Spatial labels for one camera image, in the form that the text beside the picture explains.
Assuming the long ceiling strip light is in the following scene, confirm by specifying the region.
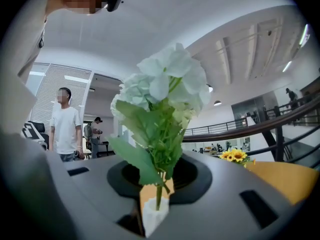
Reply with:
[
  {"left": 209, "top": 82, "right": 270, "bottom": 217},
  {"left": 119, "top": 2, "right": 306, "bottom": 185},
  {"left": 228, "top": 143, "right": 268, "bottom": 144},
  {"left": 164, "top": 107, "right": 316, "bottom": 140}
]
[{"left": 299, "top": 23, "right": 311, "bottom": 48}]

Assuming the white artificial flowers bunch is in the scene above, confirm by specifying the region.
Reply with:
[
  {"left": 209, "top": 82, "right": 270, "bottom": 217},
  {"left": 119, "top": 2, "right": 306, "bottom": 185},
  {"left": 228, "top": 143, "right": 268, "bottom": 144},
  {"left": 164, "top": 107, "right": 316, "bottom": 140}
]
[{"left": 106, "top": 42, "right": 212, "bottom": 211}]

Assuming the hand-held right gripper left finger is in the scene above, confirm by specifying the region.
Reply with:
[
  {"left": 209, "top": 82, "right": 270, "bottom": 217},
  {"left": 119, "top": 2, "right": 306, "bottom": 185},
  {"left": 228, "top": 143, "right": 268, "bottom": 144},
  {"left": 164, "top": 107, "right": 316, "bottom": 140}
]
[{"left": 46, "top": 150, "right": 151, "bottom": 240}]

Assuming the dark background desk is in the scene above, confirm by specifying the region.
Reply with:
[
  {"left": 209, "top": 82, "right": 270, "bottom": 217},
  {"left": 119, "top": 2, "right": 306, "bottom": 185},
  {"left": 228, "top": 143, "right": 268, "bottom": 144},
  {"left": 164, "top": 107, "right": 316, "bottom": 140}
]
[{"left": 97, "top": 141, "right": 111, "bottom": 157}]

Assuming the dark curved railing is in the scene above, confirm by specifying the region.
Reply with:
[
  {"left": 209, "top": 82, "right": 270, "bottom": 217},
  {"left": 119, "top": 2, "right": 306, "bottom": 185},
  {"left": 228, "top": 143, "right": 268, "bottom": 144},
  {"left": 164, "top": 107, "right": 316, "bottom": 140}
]
[{"left": 182, "top": 91, "right": 320, "bottom": 170}]

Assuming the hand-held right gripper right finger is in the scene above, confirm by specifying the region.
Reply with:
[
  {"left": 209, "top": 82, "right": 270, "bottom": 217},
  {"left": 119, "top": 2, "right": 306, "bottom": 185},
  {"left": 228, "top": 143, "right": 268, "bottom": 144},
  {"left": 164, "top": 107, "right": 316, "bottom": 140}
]
[{"left": 154, "top": 151, "right": 305, "bottom": 240}]

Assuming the white ribbed vase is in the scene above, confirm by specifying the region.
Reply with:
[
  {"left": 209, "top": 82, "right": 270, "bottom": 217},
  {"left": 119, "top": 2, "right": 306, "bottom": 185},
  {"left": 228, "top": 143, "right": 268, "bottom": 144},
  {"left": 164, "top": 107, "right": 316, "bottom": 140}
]
[{"left": 142, "top": 196, "right": 170, "bottom": 238}]

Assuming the yellow sunflower flowers bunch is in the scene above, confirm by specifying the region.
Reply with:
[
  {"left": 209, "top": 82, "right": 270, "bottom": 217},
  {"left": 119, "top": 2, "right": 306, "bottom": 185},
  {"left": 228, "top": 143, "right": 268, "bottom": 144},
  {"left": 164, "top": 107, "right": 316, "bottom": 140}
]
[{"left": 219, "top": 148, "right": 257, "bottom": 169}]

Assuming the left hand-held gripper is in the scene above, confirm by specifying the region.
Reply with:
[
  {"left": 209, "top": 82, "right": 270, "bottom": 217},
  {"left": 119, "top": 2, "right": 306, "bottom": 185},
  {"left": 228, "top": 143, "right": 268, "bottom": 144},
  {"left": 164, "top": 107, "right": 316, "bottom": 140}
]
[{"left": 21, "top": 120, "right": 50, "bottom": 150}]

